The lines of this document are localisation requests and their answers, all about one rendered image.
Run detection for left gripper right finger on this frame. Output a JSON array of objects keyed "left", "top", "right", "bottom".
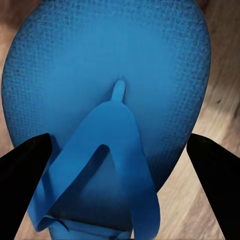
[{"left": 186, "top": 133, "right": 240, "bottom": 240}]

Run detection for sandal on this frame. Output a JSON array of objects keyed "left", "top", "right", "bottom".
[{"left": 1, "top": 0, "right": 212, "bottom": 240}]

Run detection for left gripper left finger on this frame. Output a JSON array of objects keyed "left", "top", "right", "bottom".
[{"left": 0, "top": 133, "right": 53, "bottom": 240}]

